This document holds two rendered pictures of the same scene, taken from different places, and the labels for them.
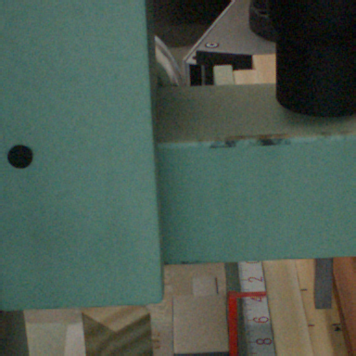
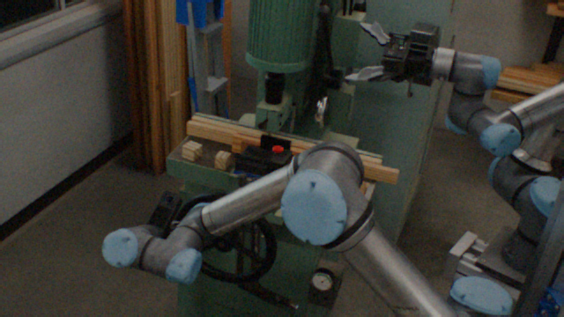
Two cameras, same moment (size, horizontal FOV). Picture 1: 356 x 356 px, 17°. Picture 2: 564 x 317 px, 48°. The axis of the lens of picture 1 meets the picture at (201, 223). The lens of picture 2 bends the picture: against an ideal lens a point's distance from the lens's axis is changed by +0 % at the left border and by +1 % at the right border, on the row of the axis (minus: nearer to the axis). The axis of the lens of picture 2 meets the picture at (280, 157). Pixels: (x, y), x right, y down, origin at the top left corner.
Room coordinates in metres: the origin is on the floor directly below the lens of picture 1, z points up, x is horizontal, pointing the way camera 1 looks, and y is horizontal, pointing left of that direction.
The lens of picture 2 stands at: (1.03, -1.64, 1.87)
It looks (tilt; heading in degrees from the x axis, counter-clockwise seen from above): 31 degrees down; 106
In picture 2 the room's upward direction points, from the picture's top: 6 degrees clockwise
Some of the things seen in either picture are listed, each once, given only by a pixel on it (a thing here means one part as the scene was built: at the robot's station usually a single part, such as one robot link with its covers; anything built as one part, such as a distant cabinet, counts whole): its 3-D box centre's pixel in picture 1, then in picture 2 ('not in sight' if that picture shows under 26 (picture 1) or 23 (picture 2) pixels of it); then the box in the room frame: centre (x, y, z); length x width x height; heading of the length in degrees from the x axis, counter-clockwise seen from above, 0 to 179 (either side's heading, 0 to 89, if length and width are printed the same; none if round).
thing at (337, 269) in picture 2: not in sight; (326, 283); (0.81, -0.20, 0.58); 0.12 x 0.08 x 0.08; 91
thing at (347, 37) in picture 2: not in sight; (347, 39); (0.70, 0.15, 1.23); 0.09 x 0.08 x 0.15; 91
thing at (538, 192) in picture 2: not in sight; (547, 208); (1.34, -0.13, 0.98); 0.13 x 0.12 x 0.14; 125
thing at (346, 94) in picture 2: not in sight; (337, 104); (0.70, 0.12, 1.02); 0.09 x 0.07 x 0.12; 1
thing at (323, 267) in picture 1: (323, 266); not in sight; (0.55, -0.06, 0.97); 0.01 x 0.01 x 0.05; 1
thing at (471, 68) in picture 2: not in sight; (474, 71); (1.07, -0.17, 1.32); 0.11 x 0.08 x 0.09; 1
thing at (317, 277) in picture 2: not in sight; (322, 280); (0.81, -0.27, 0.65); 0.06 x 0.04 x 0.08; 1
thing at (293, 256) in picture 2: not in sight; (265, 265); (0.55, 0.06, 0.36); 0.58 x 0.45 x 0.71; 91
